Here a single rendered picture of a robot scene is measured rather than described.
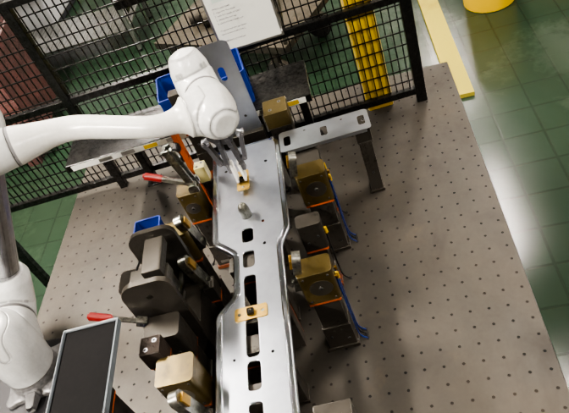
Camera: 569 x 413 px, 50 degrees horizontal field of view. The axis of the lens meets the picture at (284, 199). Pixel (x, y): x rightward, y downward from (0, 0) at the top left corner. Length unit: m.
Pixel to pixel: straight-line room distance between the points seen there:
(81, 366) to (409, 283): 0.93
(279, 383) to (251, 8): 1.25
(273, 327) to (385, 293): 0.47
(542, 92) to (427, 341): 2.07
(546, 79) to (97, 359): 2.84
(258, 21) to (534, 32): 2.21
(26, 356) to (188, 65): 0.95
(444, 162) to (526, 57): 1.74
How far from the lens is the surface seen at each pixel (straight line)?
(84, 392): 1.40
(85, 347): 1.47
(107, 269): 2.31
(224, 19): 2.13
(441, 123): 2.31
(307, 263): 1.50
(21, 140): 1.57
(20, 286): 2.01
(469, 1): 4.23
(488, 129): 3.32
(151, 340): 1.46
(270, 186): 1.79
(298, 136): 1.93
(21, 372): 1.95
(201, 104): 1.43
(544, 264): 2.72
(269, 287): 1.55
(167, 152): 1.73
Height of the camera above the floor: 2.17
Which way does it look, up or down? 42 degrees down
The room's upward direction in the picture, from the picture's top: 23 degrees counter-clockwise
